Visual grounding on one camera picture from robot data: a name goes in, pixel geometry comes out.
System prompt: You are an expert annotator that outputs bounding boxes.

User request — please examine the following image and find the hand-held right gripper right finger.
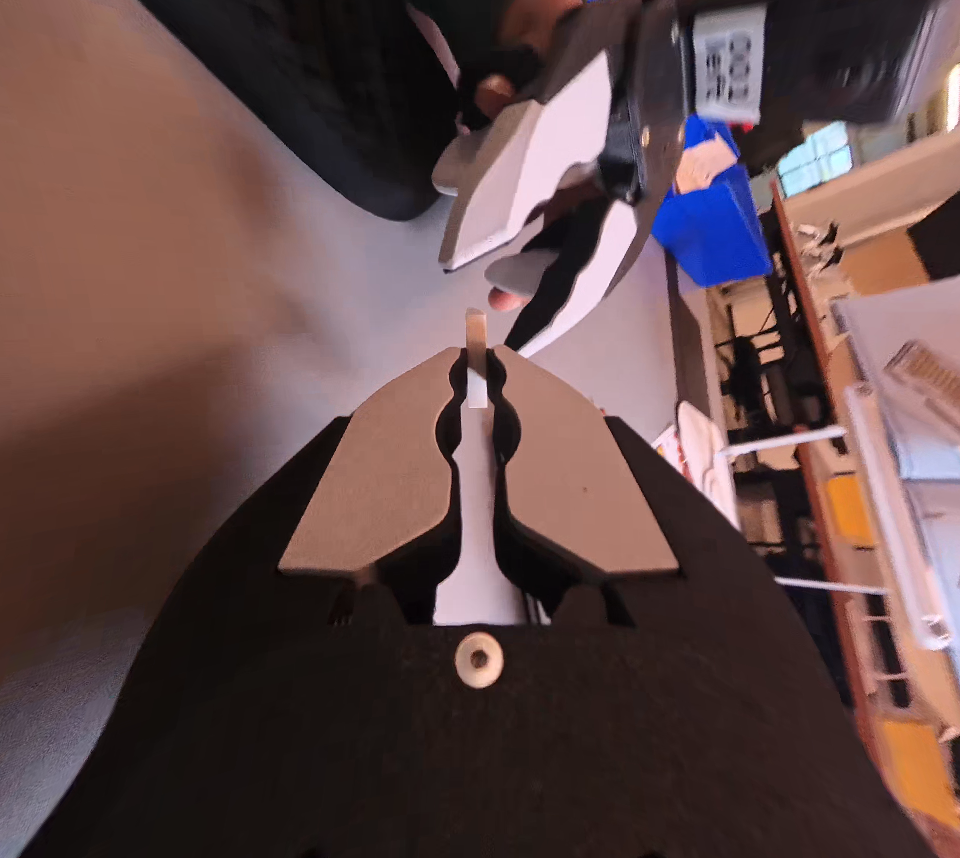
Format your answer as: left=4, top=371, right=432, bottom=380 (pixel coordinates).
left=491, top=346, right=681, bottom=580

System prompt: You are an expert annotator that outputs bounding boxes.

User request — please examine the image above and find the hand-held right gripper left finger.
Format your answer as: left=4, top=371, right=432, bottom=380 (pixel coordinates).
left=279, top=346, right=460, bottom=580

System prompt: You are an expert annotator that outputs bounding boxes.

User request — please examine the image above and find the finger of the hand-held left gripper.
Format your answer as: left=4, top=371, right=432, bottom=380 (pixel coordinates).
left=502, top=198, right=655, bottom=358
left=433, top=51, right=618, bottom=274

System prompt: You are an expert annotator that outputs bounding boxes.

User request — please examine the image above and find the small white plate brick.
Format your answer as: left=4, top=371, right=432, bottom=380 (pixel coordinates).
left=465, top=308, right=491, bottom=411

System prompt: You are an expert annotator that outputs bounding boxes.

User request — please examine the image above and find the grey desk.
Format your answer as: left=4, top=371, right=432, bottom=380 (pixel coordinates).
left=0, top=0, right=721, bottom=724

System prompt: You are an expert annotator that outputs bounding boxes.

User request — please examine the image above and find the person's left hand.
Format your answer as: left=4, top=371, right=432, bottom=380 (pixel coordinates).
left=472, top=0, right=588, bottom=120

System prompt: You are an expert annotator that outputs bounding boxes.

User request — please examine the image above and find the blue plastic bin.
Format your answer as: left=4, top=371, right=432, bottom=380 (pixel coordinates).
left=651, top=115, right=774, bottom=288

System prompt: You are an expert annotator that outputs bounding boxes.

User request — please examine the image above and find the window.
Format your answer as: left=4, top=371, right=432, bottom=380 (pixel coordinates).
left=776, top=121, right=856, bottom=201

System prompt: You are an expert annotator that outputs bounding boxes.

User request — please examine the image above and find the white plastic board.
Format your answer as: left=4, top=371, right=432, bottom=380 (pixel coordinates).
left=673, top=399, right=742, bottom=531

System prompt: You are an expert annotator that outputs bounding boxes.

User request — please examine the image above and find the white paper scrap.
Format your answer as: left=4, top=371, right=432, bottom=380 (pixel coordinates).
left=675, top=136, right=741, bottom=194

